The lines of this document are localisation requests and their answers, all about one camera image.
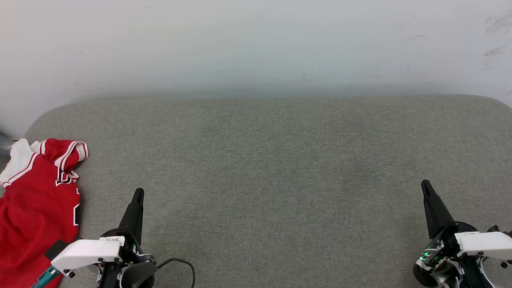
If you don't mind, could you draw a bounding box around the red white basketball jersey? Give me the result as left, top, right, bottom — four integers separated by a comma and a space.
0, 138, 89, 288

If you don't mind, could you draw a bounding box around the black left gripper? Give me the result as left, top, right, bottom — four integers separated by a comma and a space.
98, 188, 158, 288

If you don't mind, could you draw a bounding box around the teal cable connector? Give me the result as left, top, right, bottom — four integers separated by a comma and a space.
31, 266, 60, 288

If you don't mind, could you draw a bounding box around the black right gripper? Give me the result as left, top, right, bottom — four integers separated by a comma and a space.
413, 180, 496, 288

